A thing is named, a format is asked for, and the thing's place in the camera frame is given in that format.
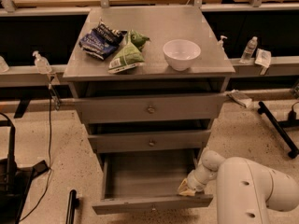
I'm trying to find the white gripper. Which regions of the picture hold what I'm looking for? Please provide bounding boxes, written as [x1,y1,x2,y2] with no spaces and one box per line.
[178,164,217,197]

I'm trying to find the grey bottom drawer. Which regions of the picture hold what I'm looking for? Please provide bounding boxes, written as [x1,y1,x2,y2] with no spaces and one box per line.
[93,149,213,215]

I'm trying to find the grey drawer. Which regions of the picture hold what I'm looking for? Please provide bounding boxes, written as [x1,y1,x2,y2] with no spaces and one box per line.
[88,130,210,153]
[93,149,213,215]
[75,93,226,123]

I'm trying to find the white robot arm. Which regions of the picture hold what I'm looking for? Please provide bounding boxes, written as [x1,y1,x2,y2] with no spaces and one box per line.
[178,149,299,224]

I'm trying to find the grey middle drawer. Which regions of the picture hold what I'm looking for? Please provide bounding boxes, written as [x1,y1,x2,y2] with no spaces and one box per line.
[88,130,210,153]

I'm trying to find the grey top drawer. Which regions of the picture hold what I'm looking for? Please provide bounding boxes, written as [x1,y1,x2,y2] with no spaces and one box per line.
[75,93,226,123]

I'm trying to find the grey three-drawer cabinet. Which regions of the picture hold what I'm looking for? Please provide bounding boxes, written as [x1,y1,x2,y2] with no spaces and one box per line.
[62,5,235,216]

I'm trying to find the black bar on floor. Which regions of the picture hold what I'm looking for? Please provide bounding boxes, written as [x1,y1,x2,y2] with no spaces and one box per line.
[65,189,79,224]

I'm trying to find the black stand base right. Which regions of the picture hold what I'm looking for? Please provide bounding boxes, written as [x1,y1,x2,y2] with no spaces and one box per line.
[257,101,299,159]

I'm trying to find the white bowl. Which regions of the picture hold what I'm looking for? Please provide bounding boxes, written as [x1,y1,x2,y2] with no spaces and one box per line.
[163,39,201,71]

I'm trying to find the green chip bag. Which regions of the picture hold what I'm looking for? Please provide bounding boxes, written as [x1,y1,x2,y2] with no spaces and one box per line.
[108,30,150,74]

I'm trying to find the small pump bottle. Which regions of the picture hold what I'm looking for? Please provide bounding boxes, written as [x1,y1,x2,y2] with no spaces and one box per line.
[218,35,228,50]

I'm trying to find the clear water bottle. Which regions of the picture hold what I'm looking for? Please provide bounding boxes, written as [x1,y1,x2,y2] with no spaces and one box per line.
[240,36,258,63]

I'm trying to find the white paper packet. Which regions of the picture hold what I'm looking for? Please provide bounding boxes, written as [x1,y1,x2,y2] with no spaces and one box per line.
[254,49,271,75]

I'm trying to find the blue chip bag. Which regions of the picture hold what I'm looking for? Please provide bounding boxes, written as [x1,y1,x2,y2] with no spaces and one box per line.
[78,21,127,61]

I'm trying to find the black equipment stand left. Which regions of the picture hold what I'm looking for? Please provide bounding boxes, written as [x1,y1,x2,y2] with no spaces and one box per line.
[0,113,50,224]

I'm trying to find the clear sanitizer bottle left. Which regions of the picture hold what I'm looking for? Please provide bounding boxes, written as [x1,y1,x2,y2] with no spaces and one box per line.
[33,50,52,75]

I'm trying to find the crumpled packet on rail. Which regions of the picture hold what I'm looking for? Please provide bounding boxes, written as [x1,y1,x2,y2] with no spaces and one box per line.
[228,90,252,107]

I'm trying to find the black cable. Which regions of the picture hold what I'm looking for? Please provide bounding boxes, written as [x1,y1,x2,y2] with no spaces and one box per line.
[18,75,62,223]

